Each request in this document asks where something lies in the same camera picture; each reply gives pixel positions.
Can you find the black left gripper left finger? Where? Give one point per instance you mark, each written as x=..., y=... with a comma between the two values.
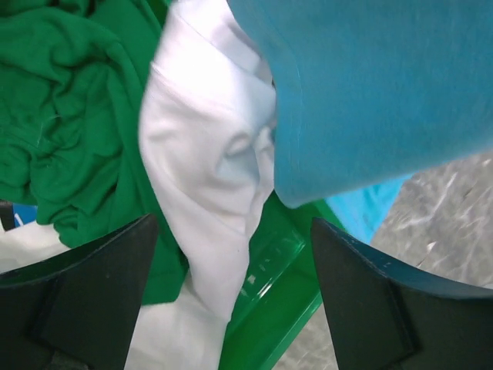
x=82, y=303

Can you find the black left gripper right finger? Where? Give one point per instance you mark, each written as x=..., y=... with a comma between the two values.
x=385, y=314

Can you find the green t shirt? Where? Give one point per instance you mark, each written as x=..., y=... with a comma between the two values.
x=73, y=74

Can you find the turquoise t shirt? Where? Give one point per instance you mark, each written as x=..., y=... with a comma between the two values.
x=370, y=92

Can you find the green plastic tray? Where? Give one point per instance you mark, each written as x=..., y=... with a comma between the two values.
x=281, y=291

